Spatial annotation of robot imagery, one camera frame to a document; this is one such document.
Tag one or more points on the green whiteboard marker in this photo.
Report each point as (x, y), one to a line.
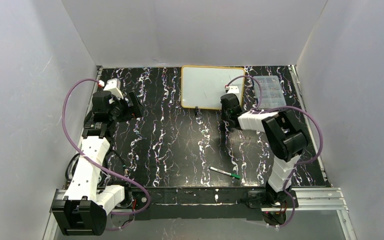
(233, 175)

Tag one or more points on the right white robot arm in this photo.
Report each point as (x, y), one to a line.
(286, 138)

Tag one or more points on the clear plastic compartment box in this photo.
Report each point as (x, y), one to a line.
(269, 92)

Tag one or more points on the yellow framed whiteboard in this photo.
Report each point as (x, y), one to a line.
(203, 86)

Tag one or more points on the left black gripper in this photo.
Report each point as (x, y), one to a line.
(129, 105)

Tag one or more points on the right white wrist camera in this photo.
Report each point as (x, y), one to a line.
(232, 89)

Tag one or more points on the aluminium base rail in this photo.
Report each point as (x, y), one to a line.
(306, 198)

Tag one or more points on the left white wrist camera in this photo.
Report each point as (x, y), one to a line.
(113, 86)

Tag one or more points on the black binder clip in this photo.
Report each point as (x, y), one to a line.
(196, 111)

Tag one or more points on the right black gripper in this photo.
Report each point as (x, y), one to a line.
(227, 117)

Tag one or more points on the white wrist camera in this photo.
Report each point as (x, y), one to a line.
(232, 89)
(113, 86)

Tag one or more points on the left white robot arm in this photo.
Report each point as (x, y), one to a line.
(85, 206)

